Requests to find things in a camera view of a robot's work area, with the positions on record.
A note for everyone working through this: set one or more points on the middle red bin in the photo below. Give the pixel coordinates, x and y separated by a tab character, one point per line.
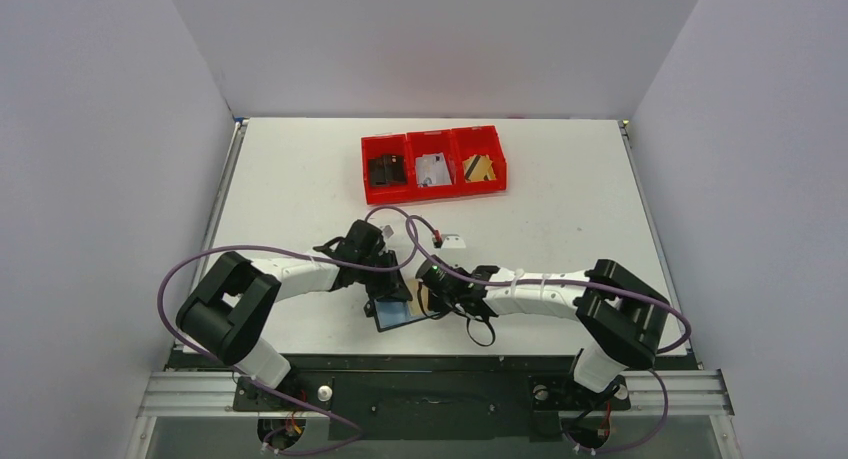
431	142

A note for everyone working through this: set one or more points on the left red bin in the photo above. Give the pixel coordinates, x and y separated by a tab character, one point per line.
374	146

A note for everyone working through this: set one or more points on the white cards in bin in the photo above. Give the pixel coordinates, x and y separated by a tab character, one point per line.
432	170

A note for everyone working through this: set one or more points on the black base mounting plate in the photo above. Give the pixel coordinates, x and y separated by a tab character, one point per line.
585	410

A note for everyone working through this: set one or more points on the black leather card holder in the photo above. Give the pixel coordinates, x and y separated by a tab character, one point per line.
392	315

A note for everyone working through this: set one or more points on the right red bin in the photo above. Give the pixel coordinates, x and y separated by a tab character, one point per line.
482	140

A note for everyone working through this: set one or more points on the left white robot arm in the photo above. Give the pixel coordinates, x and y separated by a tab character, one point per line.
228	309

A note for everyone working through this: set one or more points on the gold cards in bin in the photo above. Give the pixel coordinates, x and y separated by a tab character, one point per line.
478	168

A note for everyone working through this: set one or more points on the aluminium rail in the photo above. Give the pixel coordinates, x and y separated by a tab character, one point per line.
348	394

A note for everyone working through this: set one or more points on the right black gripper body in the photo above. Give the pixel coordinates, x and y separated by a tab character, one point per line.
431	295

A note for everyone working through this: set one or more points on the black card holders in bin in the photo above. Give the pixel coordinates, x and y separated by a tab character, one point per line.
386	170

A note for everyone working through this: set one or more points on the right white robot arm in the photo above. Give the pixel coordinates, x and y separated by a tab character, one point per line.
624	316

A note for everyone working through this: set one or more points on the red bin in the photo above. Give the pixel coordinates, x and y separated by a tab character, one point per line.
431	142
374	146
482	140

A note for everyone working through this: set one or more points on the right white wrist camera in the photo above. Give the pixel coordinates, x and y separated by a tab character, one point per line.
448	241

